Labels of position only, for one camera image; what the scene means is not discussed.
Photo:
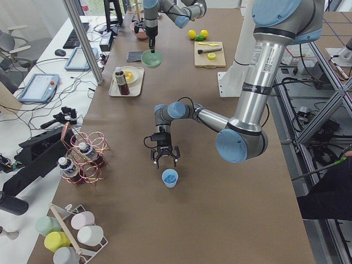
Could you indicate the white wire cup rack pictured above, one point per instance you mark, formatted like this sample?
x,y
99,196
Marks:
x,y
64,216

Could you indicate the tea bottle on tray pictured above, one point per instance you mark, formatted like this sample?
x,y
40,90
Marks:
x,y
121,81

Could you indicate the teach pendant near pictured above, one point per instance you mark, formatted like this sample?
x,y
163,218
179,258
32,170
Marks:
x,y
40,88

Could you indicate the grey cup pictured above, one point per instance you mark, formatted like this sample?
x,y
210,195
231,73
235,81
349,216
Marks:
x,y
66,255

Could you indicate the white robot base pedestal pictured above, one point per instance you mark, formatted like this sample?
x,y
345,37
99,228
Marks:
x,y
230,82

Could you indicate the green lime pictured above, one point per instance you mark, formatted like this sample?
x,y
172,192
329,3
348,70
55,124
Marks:
x,y
199,38

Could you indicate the black keyboard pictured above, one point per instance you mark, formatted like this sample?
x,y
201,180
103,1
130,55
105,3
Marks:
x,y
73,40

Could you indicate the blue cup with ice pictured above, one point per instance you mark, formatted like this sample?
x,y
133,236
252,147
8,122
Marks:
x,y
170,178

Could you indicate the yellow cup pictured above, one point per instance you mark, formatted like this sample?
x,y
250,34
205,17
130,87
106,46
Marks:
x,y
56,240

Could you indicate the half lemon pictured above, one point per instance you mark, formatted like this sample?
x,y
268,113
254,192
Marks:
x,y
211,56

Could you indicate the bottle in rack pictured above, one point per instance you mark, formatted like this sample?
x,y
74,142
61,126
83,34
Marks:
x,y
68,167
88,151

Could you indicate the teach pendant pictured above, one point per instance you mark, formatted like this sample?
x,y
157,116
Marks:
x,y
77,61
40,88

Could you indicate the bottle in rack upper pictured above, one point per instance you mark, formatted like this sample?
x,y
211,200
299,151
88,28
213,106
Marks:
x,y
88,151

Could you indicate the pink bowl with ice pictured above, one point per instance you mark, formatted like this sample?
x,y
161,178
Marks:
x,y
141,34

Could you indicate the black case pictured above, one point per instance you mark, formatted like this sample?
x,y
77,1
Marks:
x,y
39,156

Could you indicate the teach pendant far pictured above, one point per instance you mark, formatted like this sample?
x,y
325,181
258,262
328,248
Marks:
x,y
77,61

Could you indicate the wooden cutting board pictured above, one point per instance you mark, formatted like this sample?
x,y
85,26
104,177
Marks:
x,y
201,60

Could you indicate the green ceramic bowl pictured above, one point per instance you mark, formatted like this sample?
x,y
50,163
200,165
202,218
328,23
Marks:
x,y
151,59

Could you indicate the bottle in rack lower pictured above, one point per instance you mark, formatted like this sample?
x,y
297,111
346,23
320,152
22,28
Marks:
x,y
68,167

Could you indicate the aluminium frame post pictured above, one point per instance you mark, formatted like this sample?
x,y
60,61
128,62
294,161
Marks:
x,y
85,45

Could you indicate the yellow lemon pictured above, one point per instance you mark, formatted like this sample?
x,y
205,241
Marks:
x,y
192,34
204,33

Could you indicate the cream serving tray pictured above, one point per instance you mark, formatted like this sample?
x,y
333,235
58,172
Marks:
x,y
135,89

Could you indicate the copper wire bottle rack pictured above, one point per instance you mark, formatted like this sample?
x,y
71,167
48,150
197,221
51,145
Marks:
x,y
89,171

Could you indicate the grey folded cloth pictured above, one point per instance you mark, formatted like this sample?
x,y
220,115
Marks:
x,y
134,56

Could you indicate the black computer mouse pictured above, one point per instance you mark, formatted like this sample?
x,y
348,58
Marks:
x,y
60,52

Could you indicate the white cup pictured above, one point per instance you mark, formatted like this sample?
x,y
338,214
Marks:
x,y
90,235

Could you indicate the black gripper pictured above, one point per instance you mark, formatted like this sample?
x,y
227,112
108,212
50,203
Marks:
x,y
165,141
151,32

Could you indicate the green cup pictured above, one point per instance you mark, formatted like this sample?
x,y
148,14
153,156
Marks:
x,y
46,225

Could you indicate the pink cup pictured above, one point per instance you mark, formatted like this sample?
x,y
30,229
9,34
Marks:
x,y
82,219

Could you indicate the white plate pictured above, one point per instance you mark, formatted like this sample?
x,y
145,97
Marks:
x,y
134,70

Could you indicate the yellow plastic knife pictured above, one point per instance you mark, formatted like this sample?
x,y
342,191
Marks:
x,y
208,44

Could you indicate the black camera gimbal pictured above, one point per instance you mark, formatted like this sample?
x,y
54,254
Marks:
x,y
67,114

